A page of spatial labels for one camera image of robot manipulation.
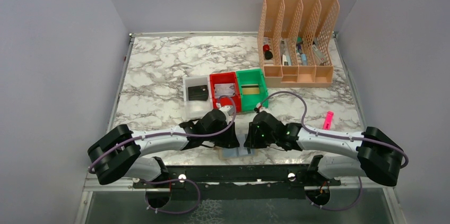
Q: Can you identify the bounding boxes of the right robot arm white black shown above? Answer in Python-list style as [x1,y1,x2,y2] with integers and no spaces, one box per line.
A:
[244,111,407,187]

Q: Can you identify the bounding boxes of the orange mesh file organizer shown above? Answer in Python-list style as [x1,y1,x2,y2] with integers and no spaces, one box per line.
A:
[257,0,340,88]

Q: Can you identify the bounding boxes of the black credit card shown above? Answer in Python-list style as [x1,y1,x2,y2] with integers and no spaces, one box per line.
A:
[187,84,209,101]

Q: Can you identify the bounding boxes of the red plastic bin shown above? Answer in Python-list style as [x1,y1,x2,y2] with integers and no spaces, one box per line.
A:
[209,72,242,113]

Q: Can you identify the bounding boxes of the gold credit card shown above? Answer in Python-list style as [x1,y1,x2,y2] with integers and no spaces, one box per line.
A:
[241,84,260,95]

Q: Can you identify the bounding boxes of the red black item in organizer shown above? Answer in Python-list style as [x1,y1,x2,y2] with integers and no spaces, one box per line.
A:
[263,44,273,60]

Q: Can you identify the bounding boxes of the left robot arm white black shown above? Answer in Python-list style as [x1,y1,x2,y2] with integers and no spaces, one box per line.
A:
[88,106,240,185]

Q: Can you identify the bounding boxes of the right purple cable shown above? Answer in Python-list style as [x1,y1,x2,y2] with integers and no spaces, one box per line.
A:
[255,91,409,212]

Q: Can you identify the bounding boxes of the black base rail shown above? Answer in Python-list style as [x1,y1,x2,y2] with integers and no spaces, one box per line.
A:
[133,164,341,201]

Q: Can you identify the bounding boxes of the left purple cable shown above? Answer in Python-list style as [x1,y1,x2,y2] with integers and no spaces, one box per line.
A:
[88,95,237,216]

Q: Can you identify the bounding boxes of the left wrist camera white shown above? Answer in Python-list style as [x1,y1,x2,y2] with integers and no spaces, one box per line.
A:
[219,105,235,117]

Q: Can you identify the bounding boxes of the green plastic bin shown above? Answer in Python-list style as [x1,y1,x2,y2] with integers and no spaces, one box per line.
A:
[236,68,269,112]

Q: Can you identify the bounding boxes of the silver credit card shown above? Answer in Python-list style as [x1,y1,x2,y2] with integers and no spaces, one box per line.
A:
[214,83,236,98]

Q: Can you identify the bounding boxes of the white plastic bin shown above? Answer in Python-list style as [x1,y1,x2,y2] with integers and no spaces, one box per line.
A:
[182,75,213,119]

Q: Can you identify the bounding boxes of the purple cable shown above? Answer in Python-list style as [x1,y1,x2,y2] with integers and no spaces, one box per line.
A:
[255,91,409,212]
[88,95,237,216]

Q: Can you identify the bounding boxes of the pink highlighter marker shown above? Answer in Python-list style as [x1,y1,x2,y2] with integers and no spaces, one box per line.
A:
[323,111,334,130]

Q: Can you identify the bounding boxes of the stationery items in organizer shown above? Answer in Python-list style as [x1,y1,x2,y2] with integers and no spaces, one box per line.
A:
[280,37,331,66]

